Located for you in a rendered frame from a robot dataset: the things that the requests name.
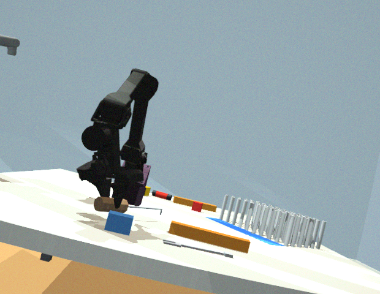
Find red-handled screwdriver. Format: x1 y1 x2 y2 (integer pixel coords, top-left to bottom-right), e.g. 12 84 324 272
150 190 172 201

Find orange rectangular block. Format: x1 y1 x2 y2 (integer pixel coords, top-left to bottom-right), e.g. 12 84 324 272
173 196 217 212
168 220 251 253

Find small red cube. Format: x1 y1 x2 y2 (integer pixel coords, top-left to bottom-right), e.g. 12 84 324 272
191 202 203 213

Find blue block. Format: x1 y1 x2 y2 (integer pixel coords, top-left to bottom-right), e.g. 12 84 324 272
104 210 134 235

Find light blue flat strip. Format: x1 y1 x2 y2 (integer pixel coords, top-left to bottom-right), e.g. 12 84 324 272
207 217 283 246

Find yellow block with dark grey end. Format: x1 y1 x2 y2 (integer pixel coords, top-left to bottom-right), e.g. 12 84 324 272
143 187 151 196

